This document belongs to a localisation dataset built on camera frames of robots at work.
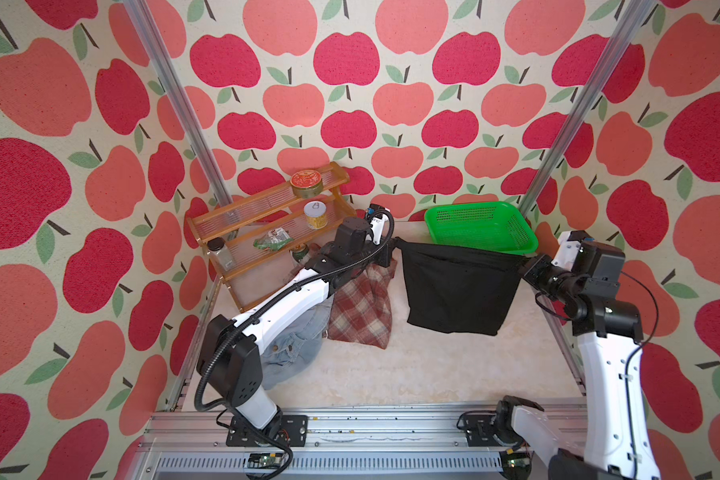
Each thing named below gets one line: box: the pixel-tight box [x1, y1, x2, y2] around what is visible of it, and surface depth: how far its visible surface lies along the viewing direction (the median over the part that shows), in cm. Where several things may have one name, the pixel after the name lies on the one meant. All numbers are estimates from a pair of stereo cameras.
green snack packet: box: [253, 227, 294, 251], surface depth 91 cm
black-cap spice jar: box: [207, 237, 236, 272], surface depth 84 cm
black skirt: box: [393, 237, 529, 335], surface depth 80 cm
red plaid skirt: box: [327, 258, 397, 349], surface depth 93 cm
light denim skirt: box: [260, 297, 330, 390], surface depth 85 cm
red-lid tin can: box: [290, 169, 323, 199], surface depth 90 cm
